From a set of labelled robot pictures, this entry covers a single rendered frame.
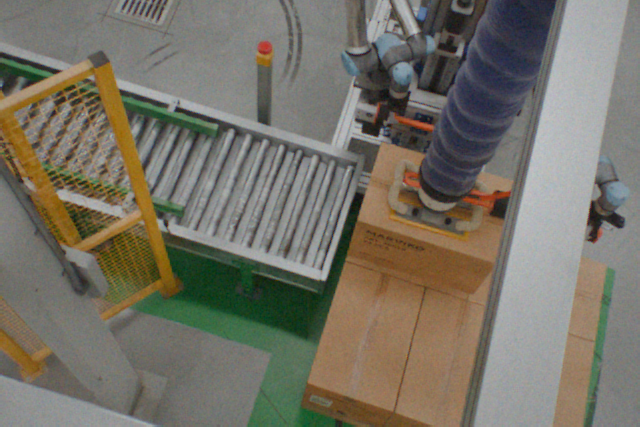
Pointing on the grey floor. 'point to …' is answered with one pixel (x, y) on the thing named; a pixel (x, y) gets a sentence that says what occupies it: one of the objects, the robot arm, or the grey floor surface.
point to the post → (264, 87)
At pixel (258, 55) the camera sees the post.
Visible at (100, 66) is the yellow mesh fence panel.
